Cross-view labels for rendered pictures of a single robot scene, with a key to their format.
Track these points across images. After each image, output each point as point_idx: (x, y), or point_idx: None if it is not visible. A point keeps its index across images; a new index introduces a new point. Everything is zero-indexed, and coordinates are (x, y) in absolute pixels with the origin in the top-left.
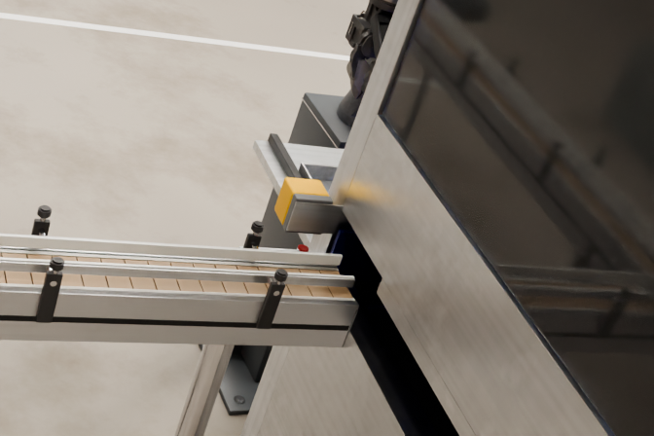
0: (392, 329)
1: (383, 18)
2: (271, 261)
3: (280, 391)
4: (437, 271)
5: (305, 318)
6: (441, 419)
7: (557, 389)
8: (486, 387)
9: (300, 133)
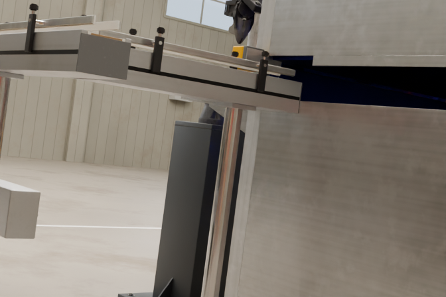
0: None
1: None
2: (248, 69)
3: (257, 184)
4: (351, 16)
5: (278, 89)
6: None
7: None
8: (408, 29)
9: (179, 143)
